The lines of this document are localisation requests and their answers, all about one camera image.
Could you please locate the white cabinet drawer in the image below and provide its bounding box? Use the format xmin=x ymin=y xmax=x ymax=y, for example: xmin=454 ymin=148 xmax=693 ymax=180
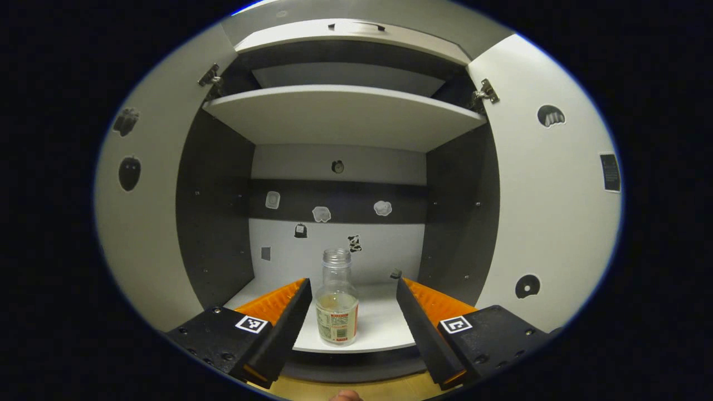
xmin=234 ymin=18 xmax=473 ymax=66

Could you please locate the white cabinet door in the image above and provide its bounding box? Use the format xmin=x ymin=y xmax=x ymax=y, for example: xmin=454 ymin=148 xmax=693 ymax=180
xmin=94 ymin=25 xmax=240 ymax=334
xmin=467 ymin=33 xmax=623 ymax=334

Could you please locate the metal cabinet door hinge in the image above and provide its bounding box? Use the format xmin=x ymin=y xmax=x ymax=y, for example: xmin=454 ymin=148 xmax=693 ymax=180
xmin=470 ymin=78 xmax=500 ymax=107
xmin=198 ymin=63 xmax=224 ymax=91

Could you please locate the clear glass bottle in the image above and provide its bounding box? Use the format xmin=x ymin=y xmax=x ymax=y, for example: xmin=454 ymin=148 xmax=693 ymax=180
xmin=315 ymin=248 xmax=360 ymax=347

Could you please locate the black drawer handle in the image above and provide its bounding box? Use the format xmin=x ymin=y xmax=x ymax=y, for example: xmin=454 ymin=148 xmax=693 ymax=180
xmin=329 ymin=21 xmax=386 ymax=32

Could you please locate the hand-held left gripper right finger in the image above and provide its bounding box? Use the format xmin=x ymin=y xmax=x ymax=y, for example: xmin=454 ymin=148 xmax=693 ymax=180
xmin=395 ymin=277 xmax=552 ymax=392

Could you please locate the grey and white cabinet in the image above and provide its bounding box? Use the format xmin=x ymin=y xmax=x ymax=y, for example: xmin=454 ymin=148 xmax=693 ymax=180
xmin=175 ymin=17 xmax=502 ymax=385

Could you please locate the white cabinet shelf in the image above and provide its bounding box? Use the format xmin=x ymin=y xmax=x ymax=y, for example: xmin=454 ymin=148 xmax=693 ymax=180
xmin=202 ymin=85 xmax=488 ymax=154
xmin=223 ymin=277 xmax=427 ymax=354

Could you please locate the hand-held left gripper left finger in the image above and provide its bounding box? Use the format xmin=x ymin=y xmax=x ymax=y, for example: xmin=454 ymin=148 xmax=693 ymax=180
xmin=167 ymin=277 xmax=314 ymax=389

